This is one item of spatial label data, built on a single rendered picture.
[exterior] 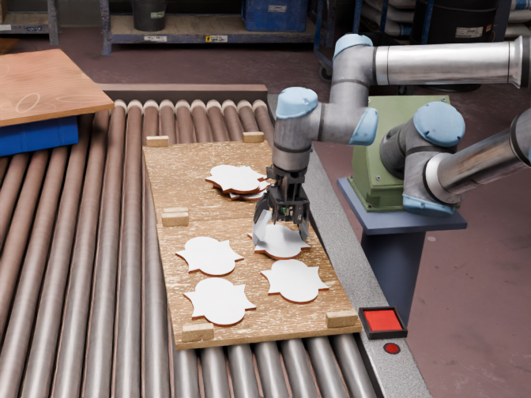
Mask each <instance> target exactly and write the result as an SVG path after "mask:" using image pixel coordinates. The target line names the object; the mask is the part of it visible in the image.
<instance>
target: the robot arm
mask: <svg viewBox="0 0 531 398"><path fill-rule="evenodd" d="M490 83H512V84H514V85H515V86H516V87H517V88H530V89H531V36H519V37H518V38H517V39H516V40H515V41H514V42H499V43H453V44H429V45H405V46H382V47H373V44H372V42H371V40H370V39H369V38H368V37H366V36H358V34H349V35H346V36H342V37H341V38H340V39H339V40H338V41H337V43H336V47H335V53H334V56H333V74H332V82H331V89H330V103H319V102H318V97H317V95H316V93H315V92H313V91H312V90H310V89H305V88H301V87H291V88H286V89H285V90H283V91H282V92H281V93H280V95H279V97H278V103H277V110H276V125H275V134H274V142H273V153H272V161H273V164H271V166H269V167H266V177H267V178H271V179H273V180H278V181H276V182H275V183H272V184H270V187H268V188H267V189H266V192H267V193H266V192H264V193H263V195H262V197H261V198H260V199H259V200H258V202H257V204H256V205H255V208H254V218H253V227H252V239H253V243H254V246H256V243H258V240H259V239H260V240H263V239H264V237H265V236H266V225H267V223H268V222H269V221H270V220H271V218H272V221H273V225H276V221H279V222H280V221H285V222H293V223H294V224H297V226H298V228H299V234H300V237H301V239H302V241H304V242H306V239H307V236H308V237H309V238H310V233H309V231H308V230H309V219H308V213H309V210H310V201H309V199H308V197H307V195H306V193H305V191H304V189H303V187H302V183H304V182H305V176H304V175H305V174H306V173H307V166H308V164H309V159H310V152H313V148H312V147H311V144H312V141H321V142H327V143H334V144H342V145H348V146H351V145H360V146H370V145H372V144H373V143H374V141H375V136H376V132H377V127H378V112H377V110H376V109H374V108H370V107H369V106H368V97H369V88H370V85H388V84H490ZM464 133H465V122H464V119H463V117H462V116H461V114H460V113H459V112H458V111H457V110H456V109H455V108H454V107H452V106H451V105H449V104H448V103H444V102H430V103H427V104H425V105H424V106H422V107H421V108H419V109H418V110H417V111H416V113H415V114H414V115H413V116H412V117H411V118H410V119H409V120H408V121H407V122H406V123H403V124H399V125H397V126H395V127H393V128H392V129H390V130H389V131H388V132H387V133H386V134H385V136H384V137H383V139H382V141H381V144H380V148H379V154H380V158H381V161H382V164H383V166H384V167H385V169H387V170H388V172H390V173H391V174H392V176H394V177H396V178H398V179H400V180H403V181H404V191H403V194H402V196H403V206H404V208H405V210H407V211H408V212H411V213H414V214H417V215H421V216H430V217H449V216H452V215H453V214H454V210H455V207H454V204H456V203H458V202H459V201H462V200H463V199H464V198H465V197H466V196H467V194H468V193H469V191H470V190H473V189H476V188H477V187H480V186H483V185H485V184H488V183H490V182H494V181H495V180H498V179H501V178H504V177H506V176H508V175H512V174H514V173H516V172H519V171H522V170H524V169H526V168H529V167H530V168H531V99H530V109H528V110H526V111H523V112H522V113H521V114H519V115H517V116H516V117H515V118H514V120H513V122H512V123H511V126H510V127H509V128H507V129H505V130H503V131H501V132H499V133H497V134H495V135H493V136H490V137H488V138H486V139H484V140H482V141H480V142H478V143H476V144H474V145H471V146H469V147H468V148H465V149H463V150H461V151H460V152H457V144H458V143H459V142H460V141H461V139H462V138H463V136H464ZM269 207H270V208H272V209H273V212H272V214H271V211H270V210H269Z"/></svg>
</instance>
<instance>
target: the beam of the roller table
mask: <svg viewBox="0 0 531 398"><path fill-rule="evenodd" d="M279 95H280V94H268V95H267V108H268V113H269V117H270V119H271V122H272V124H273V128H274V129H275V125H276V110H277V103H278V97H279ZM311 147H312V148H313V152H310V159H309V164H308V166H307V173H306V174H305V175H304V176H305V182H304V183H302V187H303V189H304V191H305V193H306V195H307V197H308V199H309V201H310V210H309V213H308V219H309V221H310V223H311V226H312V227H313V229H314V232H315V234H316V235H317V237H318V240H319V241H320V243H321V245H322V248H323V249H324V251H325V253H326V256H327V257H328V259H329V261H330V263H331V265H332V266H333V269H334V271H335V273H336V274H337V277H338V279H339V280H340V282H341V285H342V287H343V288H344V290H345V293H346V295H347V296H348V299H349V301H350V302H351V304H352V306H353V308H354V310H355V311H356V313H357V316H358V317H359V315H358V311H359V308H360V307H376V306H389V304H388V302H387V301H386V297H385V295H384V294H383V292H382V289H381V287H380V286H379V284H378V281H377V279H376V277H375V274H374V273H373V271H372V269H371V266H370V264H369V262H368V260H367V258H366V256H365V253H364V251H363V249H362V247H361V245H360V243H359V241H358V238H357V237H356V234H355V232H354V230H353V229H352V226H351V224H350V222H349V220H348V217H347V216H346V214H345V211H344V209H343V207H342V205H341V203H340V201H339V199H338V197H337V194H336V192H335V190H334V188H333V186H332V184H331V182H330V179H329V177H328V175H327V173H326V171H325V169H324V167H323V166H322V162H321V160H320V159H319V157H318V154H317V152H316V150H315V148H314V146H313V144H311ZM359 319H360V318H359ZM353 336H354V339H355V342H356V345H357V347H358V349H359V352H360V355H361V357H362V360H363V363H364V365H365V368H366V370H367V373H368V376H369V378H370V380H371V384H372V386H373V389H374V391H375V395H376V396H377V398H433V397H432V395H431V393H430V391H429V389H428V387H427V384H426V382H425V380H424V378H423V376H422V374H421V372H420V369H419V367H418V365H417V364H416V361H415V359H414V358H413V355H412V352H411V351H410V349H409V346H408V344H407V342H406V340H405V338H392V339H377V340H369V339H368V338H367V335H366V333H365V331H364V328H363V327H362V332H354V333H353ZM387 343H394V344H397V345H398V346H399V347H400V348H401V351H400V353H398V354H396V355H392V354H389V353H387V352H385V351H384V349H383V346H384V344H387Z"/></svg>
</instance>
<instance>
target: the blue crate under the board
mask: <svg viewBox="0 0 531 398"><path fill-rule="evenodd" d="M78 142H79V139H78V128H77V115H71V116H66V117H61V118H51V119H46V120H40V121H35V122H26V123H20V124H15V125H9V126H0V157H1V156H9V155H14V154H19V153H23V152H32V151H37V150H42V149H46V148H55V147H60V146H65V145H73V144H77V143H78Z"/></svg>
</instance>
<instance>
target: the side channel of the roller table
mask: <svg viewBox="0 0 531 398"><path fill-rule="evenodd" d="M96 85H97V86H98V87H99V88H100V89H101V90H102V91H103V92H104V93H105V94H106V95H107V96H108V97H109V98H110V99H111V100H112V101H113V102H115V101H116V100H122V101H124V102H125V104H126V108H127V107H128V105H129V102H130V101H131V100H138V101H140V102H141V105H142V107H144V105H145V102H146V101H147V100H155V101H156V103H157V105H158V107H160V103H161V102H162V101H163V100H170V101H172V103H173V105H174V107H175V105H176V103H177V102H178V101H179V100H185V101H187V102H188V104H189V105H190V107H191V104H192V103H193V102H194V101H195V100H201V101H202V102H203V103H204V105H205V108H206V107H207V103H208V102H209V101H210V100H216V101H218V103H219V104H220V105H221V108H222V103H223V102H224V101H225V100H232V101H233V102H234V104H235V105H236V107H237V104H238V102H239V101H240V100H247V101H248V102H249V103H250V105H251V106H252V105H253V102H254V101H255V100H262V101H263V102H264V103H265V104H266V106H267V95H268V91H267V88H266V85H265V84H96Z"/></svg>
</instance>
